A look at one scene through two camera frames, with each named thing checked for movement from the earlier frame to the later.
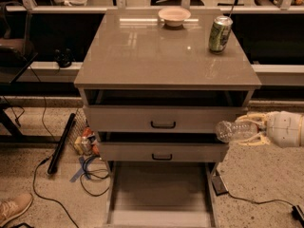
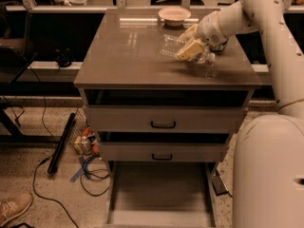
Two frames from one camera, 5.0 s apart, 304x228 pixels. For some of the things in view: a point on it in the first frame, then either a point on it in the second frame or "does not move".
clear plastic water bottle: [228, 131] → [172, 44]
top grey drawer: [168, 119] does not move
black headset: [64, 59] does not move
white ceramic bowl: [174, 16] does not move
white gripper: [282, 128] → [210, 28]
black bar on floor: [61, 144] does not move
